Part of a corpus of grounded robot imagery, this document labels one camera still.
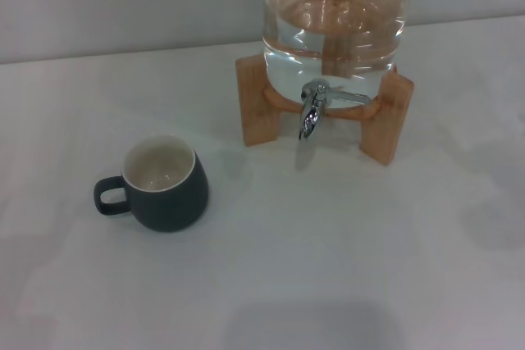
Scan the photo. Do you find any chrome faucet with lever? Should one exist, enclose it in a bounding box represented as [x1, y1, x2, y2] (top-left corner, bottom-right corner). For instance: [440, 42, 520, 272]
[298, 78, 372, 141]

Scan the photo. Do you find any black ceramic cup white inside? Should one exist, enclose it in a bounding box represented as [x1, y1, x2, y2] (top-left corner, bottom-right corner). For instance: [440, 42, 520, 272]
[93, 134, 209, 233]

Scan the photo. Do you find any wooden dispenser stand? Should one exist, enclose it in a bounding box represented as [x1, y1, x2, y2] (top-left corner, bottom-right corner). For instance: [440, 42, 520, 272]
[235, 53, 415, 167]

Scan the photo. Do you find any glass water dispenser jar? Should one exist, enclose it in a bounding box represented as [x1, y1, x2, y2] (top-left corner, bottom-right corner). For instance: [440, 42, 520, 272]
[261, 0, 408, 110]

